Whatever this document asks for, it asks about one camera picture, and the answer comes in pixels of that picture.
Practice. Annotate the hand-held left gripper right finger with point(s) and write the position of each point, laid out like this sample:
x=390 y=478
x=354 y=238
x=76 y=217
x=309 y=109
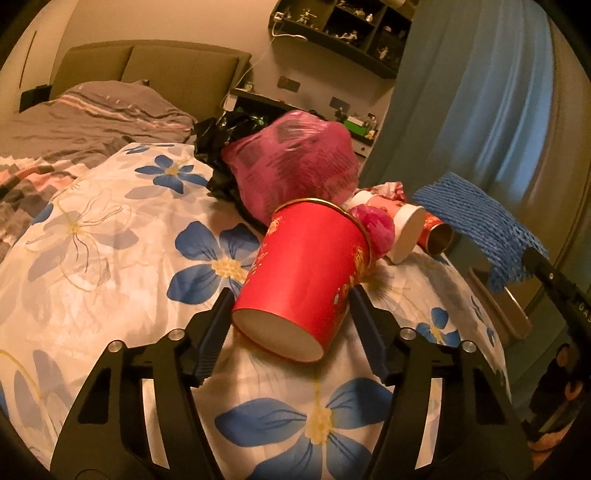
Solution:
x=369 y=332

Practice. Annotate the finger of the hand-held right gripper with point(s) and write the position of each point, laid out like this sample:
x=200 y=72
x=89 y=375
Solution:
x=558 y=281

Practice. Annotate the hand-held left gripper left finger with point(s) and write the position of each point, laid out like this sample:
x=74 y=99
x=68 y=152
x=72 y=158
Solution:
x=214 y=332

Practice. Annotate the red paper cup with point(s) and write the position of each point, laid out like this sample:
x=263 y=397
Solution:
x=300 y=267

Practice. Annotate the blue foam net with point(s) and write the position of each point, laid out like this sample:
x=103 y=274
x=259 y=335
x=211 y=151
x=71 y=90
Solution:
x=485 y=221

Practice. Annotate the pink wrapper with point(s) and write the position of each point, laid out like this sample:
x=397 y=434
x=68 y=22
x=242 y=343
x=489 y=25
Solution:
x=374 y=226

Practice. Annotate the pink plastic bag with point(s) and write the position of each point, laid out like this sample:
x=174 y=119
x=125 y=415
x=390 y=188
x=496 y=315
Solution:
x=295 y=161

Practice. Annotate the pink tube with white cap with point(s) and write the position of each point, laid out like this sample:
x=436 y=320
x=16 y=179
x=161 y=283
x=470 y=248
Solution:
x=406 y=230

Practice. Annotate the red gold-rimmed cup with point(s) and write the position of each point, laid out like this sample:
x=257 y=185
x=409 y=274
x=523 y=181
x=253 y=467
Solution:
x=434 y=230

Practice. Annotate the blue floral blanket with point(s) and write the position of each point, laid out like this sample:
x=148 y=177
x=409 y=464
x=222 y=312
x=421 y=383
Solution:
x=115 y=258

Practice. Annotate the white and red crumpled wrapper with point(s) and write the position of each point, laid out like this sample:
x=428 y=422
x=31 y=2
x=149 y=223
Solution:
x=385 y=189

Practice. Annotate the white drawer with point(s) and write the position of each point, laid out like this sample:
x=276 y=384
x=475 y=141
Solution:
x=364 y=148

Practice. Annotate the black plastic bag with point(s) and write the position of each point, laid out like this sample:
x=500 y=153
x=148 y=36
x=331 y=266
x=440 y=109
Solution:
x=217 y=138

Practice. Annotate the green box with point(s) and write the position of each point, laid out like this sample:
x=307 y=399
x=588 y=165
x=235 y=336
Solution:
x=354 y=121

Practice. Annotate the blue curtain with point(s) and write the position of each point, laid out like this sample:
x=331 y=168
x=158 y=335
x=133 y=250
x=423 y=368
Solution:
x=461 y=92

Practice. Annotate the beige bed headboard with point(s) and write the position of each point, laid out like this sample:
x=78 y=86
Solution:
x=184 y=69

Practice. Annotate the row of figurines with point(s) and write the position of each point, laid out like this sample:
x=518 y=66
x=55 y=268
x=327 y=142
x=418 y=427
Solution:
x=351 y=34

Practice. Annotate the dark wall socket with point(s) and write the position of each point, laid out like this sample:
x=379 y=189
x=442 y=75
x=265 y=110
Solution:
x=288 y=83
x=340 y=102

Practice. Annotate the dark wall shelf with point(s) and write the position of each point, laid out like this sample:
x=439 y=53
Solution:
x=323 y=41

